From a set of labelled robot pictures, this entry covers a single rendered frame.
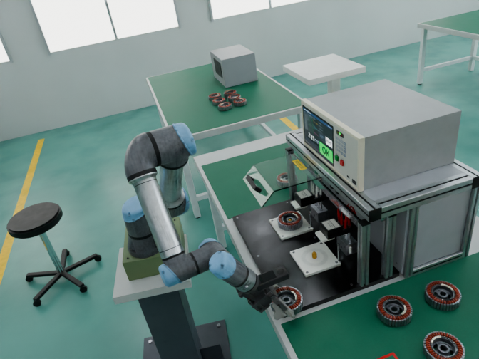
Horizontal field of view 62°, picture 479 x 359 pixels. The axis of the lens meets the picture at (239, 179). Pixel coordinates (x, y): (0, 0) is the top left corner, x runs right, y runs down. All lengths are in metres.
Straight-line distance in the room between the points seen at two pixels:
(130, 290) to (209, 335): 0.82
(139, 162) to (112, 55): 4.73
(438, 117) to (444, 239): 0.46
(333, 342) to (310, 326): 0.10
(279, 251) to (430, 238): 0.58
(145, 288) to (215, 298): 0.97
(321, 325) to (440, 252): 0.54
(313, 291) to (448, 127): 0.74
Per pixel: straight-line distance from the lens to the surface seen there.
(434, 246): 1.66
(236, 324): 2.49
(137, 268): 1.76
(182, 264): 1.27
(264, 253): 1.72
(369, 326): 1.49
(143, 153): 1.27
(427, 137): 1.50
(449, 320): 1.56
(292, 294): 1.47
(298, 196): 1.77
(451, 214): 1.61
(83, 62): 5.97
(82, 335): 2.78
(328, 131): 1.51
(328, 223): 1.61
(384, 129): 1.39
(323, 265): 1.63
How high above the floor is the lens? 1.91
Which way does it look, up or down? 31 degrees down
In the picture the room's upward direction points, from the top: 9 degrees counter-clockwise
